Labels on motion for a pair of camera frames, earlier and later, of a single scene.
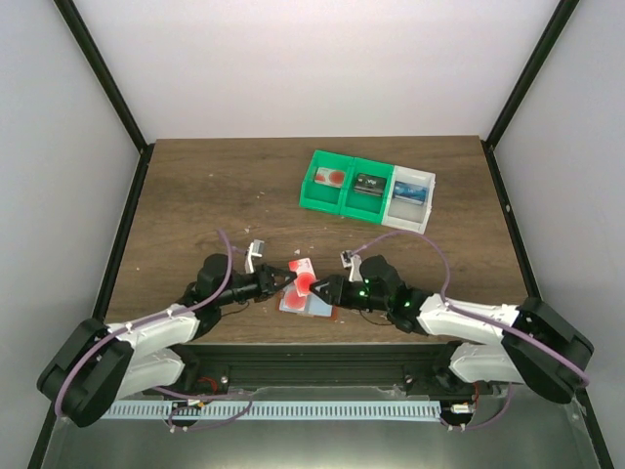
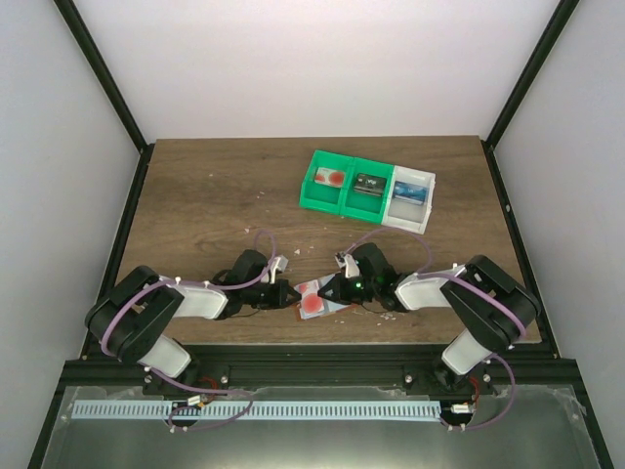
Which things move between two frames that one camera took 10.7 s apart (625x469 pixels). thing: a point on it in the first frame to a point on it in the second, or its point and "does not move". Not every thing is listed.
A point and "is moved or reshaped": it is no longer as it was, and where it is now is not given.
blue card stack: [410, 192] does not move
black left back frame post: [108, 85] does not move
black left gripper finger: [279, 277] to [292, 294]
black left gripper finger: [272, 290] to [286, 299]
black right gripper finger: [327, 286] does not move
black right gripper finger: [330, 294] does not move
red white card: [290, 299] is moved or reshaped
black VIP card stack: [366, 184] does not move
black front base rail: [212, 370] does not move
